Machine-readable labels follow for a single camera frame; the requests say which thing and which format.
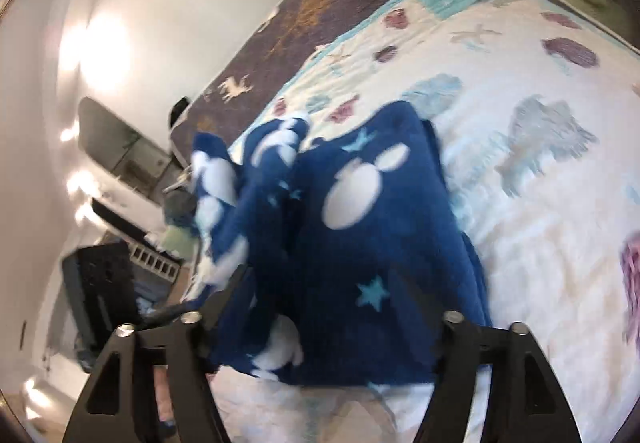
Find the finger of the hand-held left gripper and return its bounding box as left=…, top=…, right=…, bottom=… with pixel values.
left=137, top=304, right=193, bottom=326

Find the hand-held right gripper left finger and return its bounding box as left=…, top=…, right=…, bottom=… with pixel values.
left=62, top=265, right=251, bottom=443

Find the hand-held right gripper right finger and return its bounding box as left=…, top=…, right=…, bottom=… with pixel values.
left=415, top=310, right=583, bottom=443

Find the blue fleece pajama top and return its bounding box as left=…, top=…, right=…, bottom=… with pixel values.
left=180, top=98, right=493, bottom=386

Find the pile of grey blue clothes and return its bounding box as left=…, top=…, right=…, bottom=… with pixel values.
left=162, top=190, right=198, bottom=230

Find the white rack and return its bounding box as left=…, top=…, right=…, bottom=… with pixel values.
left=127, top=243, right=182, bottom=283

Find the white seashell print quilt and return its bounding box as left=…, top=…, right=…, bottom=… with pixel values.
left=180, top=0, right=640, bottom=443

